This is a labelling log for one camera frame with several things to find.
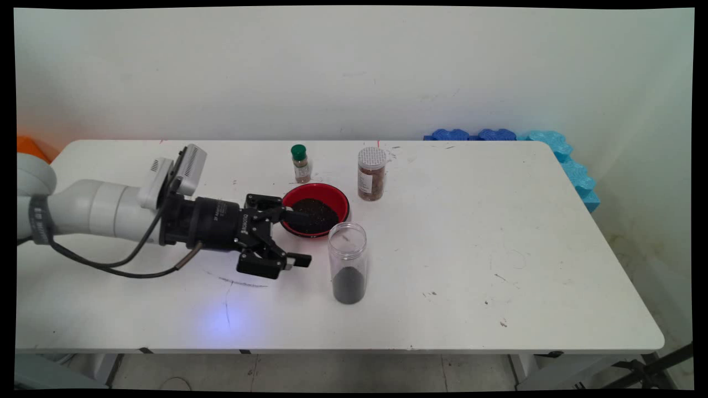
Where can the orange object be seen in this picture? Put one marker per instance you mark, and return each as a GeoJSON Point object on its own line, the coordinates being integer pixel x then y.
{"type": "Point", "coordinates": [27, 145]}

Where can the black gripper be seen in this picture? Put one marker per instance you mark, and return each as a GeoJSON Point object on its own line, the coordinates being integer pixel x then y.
{"type": "Point", "coordinates": [215, 224]}

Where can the small green-capped spice bottle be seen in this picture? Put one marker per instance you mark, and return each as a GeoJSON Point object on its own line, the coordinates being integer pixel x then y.
{"type": "Point", "coordinates": [301, 171]}

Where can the black seeds pile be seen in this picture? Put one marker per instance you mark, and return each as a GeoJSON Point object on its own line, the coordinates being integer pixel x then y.
{"type": "Point", "coordinates": [321, 215]}
{"type": "Point", "coordinates": [349, 286]}

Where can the red bowl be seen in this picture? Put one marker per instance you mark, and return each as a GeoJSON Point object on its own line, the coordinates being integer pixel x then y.
{"type": "Point", "coordinates": [338, 199]}

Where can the white-lidded brown spice jar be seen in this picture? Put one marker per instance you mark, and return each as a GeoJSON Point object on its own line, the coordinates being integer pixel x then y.
{"type": "Point", "coordinates": [371, 182]}

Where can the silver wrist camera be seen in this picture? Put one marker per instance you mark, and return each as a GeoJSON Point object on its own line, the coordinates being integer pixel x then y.
{"type": "Point", "coordinates": [191, 166]}

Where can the clear plastic jar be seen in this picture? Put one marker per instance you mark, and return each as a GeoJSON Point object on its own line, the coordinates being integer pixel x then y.
{"type": "Point", "coordinates": [347, 249]}

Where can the white table leg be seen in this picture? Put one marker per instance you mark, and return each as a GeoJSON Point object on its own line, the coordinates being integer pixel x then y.
{"type": "Point", "coordinates": [102, 367]}

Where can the black tripod leg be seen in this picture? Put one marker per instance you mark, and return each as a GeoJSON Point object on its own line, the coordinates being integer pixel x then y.
{"type": "Point", "coordinates": [672, 355]}

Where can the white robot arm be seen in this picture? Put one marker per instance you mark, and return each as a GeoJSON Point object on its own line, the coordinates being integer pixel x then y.
{"type": "Point", "coordinates": [94, 210]}

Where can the light blue foam mat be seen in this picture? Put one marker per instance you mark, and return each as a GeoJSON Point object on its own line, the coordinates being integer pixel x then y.
{"type": "Point", "coordinates": [575, 171]}

